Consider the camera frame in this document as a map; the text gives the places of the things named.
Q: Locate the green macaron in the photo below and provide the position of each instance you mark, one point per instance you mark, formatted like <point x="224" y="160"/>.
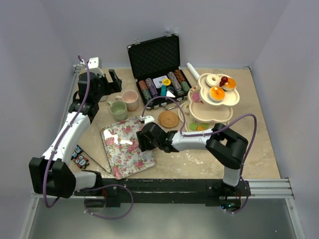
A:
<point x="193" y="126"/>
<point x="204" y="125"/>

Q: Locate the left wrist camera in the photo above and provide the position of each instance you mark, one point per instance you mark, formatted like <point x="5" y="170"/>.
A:
<point x="95" y="66"/>

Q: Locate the orange round biscuit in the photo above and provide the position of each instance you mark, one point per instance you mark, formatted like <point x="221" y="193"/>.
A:
<point x="200" y="128"/>

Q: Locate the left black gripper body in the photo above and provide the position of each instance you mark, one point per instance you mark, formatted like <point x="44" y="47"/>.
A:
<point x="104" y="86"/>

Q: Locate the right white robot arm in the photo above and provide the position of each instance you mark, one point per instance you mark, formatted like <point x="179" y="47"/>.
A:
<point x="226" y="145"/>

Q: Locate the floral serving tray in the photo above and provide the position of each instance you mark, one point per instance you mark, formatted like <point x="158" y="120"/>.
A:
<point x="122" y="148"/>

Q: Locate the metal tongs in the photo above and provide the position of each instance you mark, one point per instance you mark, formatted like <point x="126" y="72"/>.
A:
<point x="92" y="144"/>

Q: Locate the black poker chip case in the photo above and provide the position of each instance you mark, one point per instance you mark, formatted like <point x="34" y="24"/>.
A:
<point x="156" y="58"/>

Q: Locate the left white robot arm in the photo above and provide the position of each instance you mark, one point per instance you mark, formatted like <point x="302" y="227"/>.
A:
<point x="50" y="173"/>

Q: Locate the blue owl figurine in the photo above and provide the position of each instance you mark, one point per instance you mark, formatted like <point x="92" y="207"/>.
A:
<point x="77" y="151"/>

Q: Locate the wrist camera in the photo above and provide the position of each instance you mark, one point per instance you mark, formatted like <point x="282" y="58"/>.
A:
<point x="95" y="66"/>
<point x="146" y="119"/>

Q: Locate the black base frame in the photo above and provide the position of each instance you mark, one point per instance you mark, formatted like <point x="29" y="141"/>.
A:
<point x="210" y="192"/>

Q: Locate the white clamp device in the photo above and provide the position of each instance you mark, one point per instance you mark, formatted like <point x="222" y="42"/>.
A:
<point x="103" y="98"/>

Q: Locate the orange glazed donut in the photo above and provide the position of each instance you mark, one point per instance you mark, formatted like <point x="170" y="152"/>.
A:
<point x="228" y="84"/>

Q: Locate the green ceramic cup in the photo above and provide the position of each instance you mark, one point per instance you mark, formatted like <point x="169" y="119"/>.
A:
<point x="118" y="110"/>

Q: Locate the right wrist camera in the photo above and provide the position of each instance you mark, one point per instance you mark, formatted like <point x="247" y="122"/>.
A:
<point x="146" y="119"/>

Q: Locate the pink ceramic cup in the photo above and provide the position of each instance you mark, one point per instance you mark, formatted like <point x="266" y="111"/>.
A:
<point x="130" y="98"/>

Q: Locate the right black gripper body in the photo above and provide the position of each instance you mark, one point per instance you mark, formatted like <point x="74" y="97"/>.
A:
<point x="159" y="143"/>

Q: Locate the white glazed donut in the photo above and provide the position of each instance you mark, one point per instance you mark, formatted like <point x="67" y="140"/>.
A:
<point x="212" y="80"/>
<point x="186" y="109"/>

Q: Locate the pink wafer sweet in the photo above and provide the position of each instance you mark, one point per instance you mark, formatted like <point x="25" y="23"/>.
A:
<point x="196" y="97"/>

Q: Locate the cream three-tier cake stand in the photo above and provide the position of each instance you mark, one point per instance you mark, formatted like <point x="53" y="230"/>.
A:
<point x="208" y="111"/>

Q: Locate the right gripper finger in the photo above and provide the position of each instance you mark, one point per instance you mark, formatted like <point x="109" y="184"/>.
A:
<point x="143" y="141"/>
<point x="152" y="145"/>

